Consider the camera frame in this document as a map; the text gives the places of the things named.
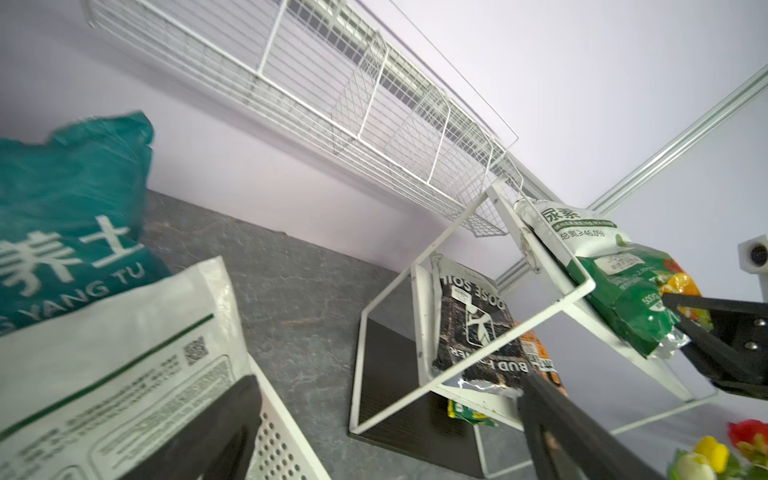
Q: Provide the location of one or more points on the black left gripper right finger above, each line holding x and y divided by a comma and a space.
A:
566, 443

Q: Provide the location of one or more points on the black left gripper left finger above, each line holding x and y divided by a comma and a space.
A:
217, 444

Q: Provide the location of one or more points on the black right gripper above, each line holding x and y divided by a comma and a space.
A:
728, 341

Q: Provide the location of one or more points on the white fertilizer bag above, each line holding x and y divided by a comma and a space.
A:
92, 394

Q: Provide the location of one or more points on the teal orange soil bag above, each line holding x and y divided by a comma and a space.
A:
72, 215

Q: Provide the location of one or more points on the orange fertilizer bag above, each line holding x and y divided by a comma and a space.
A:
540, 359

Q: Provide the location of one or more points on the green white urea bag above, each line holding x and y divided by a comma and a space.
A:
630, 278

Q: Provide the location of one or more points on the black bud power bag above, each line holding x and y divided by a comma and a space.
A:
471, 315

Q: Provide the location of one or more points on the white metal tiered shelf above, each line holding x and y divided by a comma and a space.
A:
570, 300

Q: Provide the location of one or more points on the white perforated plastic basket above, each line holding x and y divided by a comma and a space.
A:
281, 449

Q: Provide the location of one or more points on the red artificial rose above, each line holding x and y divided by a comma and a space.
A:
749, 437

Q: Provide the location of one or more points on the yellow artificial tulip upper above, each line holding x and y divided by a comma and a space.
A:
712, 455

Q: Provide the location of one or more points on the white artificial tulip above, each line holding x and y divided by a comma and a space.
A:
692, 466

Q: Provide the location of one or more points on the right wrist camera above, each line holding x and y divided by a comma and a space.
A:
753, 260

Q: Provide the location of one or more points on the white wire wall rack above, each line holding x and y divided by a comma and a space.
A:
320, 72

